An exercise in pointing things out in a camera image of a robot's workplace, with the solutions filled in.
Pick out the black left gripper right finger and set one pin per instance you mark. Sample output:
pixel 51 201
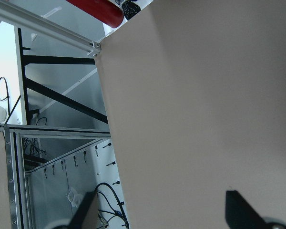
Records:
pixel 239 214

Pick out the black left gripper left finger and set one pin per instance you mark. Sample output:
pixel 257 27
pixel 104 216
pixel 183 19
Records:
pixel 86 214

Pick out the aluminium table frame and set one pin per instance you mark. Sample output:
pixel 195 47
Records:
pixel 45 173

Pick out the red fire extinguisher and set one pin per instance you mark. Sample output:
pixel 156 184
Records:
pixel 103 10

